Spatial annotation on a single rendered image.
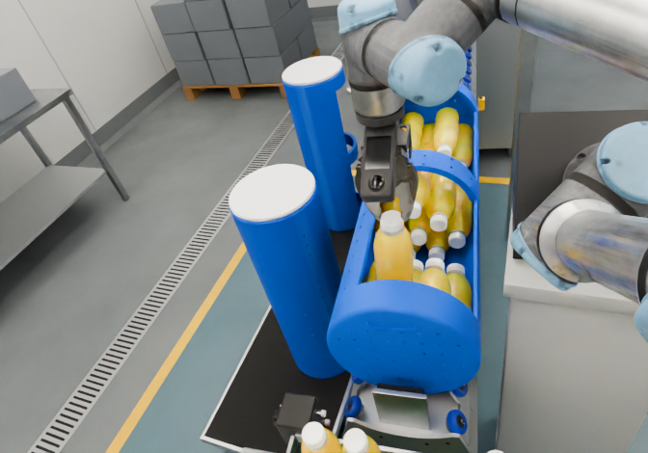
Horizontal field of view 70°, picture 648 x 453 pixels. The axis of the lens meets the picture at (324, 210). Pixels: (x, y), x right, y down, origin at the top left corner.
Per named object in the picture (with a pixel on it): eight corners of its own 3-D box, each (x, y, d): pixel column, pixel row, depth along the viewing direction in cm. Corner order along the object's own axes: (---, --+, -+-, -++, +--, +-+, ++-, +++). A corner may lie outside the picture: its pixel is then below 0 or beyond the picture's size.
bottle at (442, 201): (456, 161, 118) (454, 209, 105) (456, 183, 123) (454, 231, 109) (428, 162, 120) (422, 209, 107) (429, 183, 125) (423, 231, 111)
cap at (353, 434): (367, 458, 74) (365, 453, 73) (343, 456, 75) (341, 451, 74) (368, 433, 77) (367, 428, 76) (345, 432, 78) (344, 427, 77)
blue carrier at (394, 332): (480, 147, 152) (475, 66, 135) (485, 402, 90) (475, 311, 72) (395, 155, 162) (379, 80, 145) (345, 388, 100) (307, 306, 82)
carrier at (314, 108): (336, 239, 251) (378, 215, 259) (299, 93, 196) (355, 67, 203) (311, 213, 272) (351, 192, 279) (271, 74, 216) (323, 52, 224)
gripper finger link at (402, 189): (424, 200, 81) (412, 158, 76) (421, 224, 77) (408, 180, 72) (407, 202, 83) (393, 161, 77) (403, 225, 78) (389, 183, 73)
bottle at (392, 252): (400, 312, 88) (398, 245, 76) (370, 296, 92) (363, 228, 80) (419, 288, 92) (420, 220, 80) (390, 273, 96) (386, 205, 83)
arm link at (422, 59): (473, -4, 46) (413, -21, 54) (396, 84, 48) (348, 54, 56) (503, 48, 51) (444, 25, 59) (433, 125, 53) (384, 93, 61)
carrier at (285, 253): (363, 323, 206) (303, 319, 215) (325, 164, 151) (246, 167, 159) (352, 383, 186) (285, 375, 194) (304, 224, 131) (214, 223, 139)
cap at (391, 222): (395, 236, 78) (394, 228, 77) (376, 227, 80) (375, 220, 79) (407, 223, 80) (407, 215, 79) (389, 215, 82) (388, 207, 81)
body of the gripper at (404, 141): (415, 153, 77) (409, 88, 70) (409, 186, 71) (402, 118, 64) (369, 155, 80) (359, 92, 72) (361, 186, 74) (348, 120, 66)
